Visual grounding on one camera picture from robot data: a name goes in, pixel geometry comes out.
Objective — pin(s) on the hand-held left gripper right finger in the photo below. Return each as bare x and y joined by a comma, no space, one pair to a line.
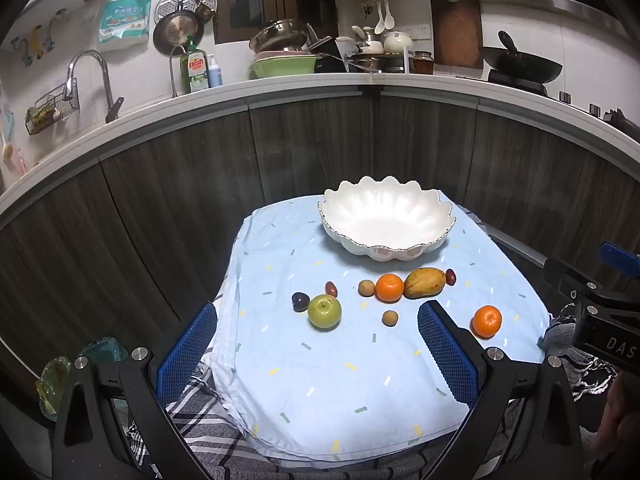
447,355

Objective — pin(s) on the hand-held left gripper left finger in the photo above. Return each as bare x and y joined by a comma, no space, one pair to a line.
187,350

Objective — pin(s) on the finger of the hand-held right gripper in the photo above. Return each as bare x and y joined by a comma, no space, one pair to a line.
620,257
567,280

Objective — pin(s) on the orange mandarin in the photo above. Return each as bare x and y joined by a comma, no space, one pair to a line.
486,321
389,288

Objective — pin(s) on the brown longan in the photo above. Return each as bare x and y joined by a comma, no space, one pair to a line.
366,288
390,318

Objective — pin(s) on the yellow mango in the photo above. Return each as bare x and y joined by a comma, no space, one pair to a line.
424,284

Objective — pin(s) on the dark purple plum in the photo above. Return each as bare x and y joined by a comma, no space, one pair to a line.
300,302

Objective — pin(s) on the green apple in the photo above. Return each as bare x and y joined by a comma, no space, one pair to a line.
324,312

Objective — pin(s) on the red grape tomato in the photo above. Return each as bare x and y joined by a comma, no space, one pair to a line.
331,288

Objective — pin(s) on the white scalloped bowl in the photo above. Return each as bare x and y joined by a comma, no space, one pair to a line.
385,220

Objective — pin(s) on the person's right hand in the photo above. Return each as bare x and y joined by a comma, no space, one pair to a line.
620,425

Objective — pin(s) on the grey striped blanket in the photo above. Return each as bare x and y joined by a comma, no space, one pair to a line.
210,442

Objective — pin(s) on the light blue patterned cloth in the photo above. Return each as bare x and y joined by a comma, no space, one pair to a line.
350,385

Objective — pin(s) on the dark wood cabinet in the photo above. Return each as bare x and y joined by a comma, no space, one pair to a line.
175,200

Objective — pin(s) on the black gas stove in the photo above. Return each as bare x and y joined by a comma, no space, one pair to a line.
517,85

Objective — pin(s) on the black wok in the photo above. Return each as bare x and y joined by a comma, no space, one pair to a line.
520,62

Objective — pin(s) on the glass jar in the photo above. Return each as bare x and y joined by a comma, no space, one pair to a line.
423,62

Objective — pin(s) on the wooden cutting board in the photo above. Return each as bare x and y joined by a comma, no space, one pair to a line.
456,35

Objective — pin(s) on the blue pump bottle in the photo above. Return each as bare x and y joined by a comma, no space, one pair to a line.
214,75

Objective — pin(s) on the green dish soap bottle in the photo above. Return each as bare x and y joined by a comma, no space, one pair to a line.
194,67

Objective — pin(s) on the white kitchen countertop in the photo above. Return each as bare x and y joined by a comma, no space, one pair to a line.
300,87

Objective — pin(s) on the green plastic basin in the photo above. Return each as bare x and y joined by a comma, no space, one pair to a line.
282,66

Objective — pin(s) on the white kettle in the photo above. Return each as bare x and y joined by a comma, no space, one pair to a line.
367,42

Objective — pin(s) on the steel kitchen faucet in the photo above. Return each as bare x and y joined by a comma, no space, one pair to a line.
87,54

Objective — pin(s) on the hanging frying pan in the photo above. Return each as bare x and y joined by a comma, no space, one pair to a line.
176,35

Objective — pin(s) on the white ladle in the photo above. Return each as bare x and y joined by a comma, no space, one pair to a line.
389,19
380,22

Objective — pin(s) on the stainless steel pot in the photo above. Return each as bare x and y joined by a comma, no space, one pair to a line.
277,35

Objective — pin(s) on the paper towel pack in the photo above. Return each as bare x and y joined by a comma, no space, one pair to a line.
124,20

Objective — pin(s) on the steel steamer plate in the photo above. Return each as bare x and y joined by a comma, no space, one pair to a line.
172,0

